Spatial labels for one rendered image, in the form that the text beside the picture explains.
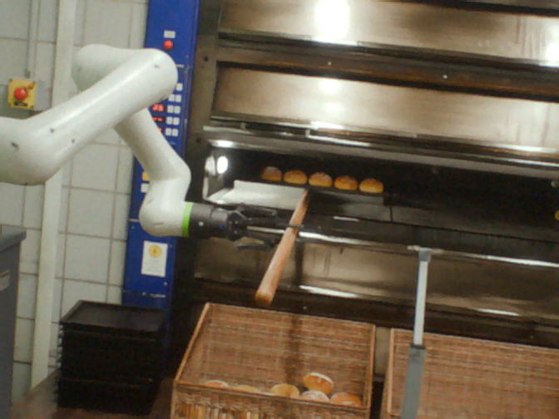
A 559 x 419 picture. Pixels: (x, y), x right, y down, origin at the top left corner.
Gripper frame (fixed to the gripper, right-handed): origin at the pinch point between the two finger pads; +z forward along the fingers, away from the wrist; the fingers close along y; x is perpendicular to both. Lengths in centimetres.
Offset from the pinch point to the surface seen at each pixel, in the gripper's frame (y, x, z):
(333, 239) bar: 2.9, -16.1, 11.2
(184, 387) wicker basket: 48, -6, -25
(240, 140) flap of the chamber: -20.2, -39.2, -20.4
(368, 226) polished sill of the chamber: 3, -53, 21
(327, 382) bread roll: 51, -41, 14
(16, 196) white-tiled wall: 8, -55, -95
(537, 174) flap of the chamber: -20, -38, 68
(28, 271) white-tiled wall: 32, -55, -88
